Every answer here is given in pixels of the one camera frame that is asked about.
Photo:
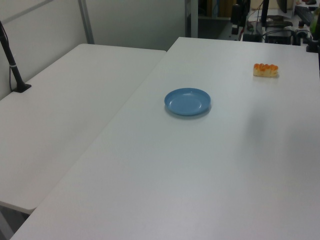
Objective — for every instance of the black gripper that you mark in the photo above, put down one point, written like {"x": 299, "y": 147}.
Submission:
{"x": 236, "y": 13}

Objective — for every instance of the orange glazed bread piece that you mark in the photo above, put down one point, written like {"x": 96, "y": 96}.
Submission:
{"x": 265, "y": 71}

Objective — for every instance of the blue round plate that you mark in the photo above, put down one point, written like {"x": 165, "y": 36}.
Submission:
{"x": 187, "y": 101}

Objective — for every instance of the small black box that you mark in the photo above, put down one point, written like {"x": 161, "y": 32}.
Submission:
{"x": 252, "y": 37}

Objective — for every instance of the dark curved desk object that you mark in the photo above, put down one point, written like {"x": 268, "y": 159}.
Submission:
{"x": 278, "y": 22}

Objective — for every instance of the black equipment box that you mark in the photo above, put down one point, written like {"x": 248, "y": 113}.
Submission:
{"x": 278, "y": 37}

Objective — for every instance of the black keyboard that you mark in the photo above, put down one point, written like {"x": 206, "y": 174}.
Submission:
{"x": 303, "y": 13}

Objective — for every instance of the black table clamp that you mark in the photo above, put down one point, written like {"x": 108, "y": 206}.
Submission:
{"x": 312, "y": 45}

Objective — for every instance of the green bottle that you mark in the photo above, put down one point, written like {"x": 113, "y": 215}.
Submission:
{"x": 315, "y": 23}

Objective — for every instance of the grey metal frame post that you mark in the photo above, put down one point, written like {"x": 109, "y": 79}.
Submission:
{"x": 191, "y": 18}

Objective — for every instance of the black camera stand pole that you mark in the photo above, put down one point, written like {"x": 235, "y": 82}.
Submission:
{"x": 11, "y": 63}

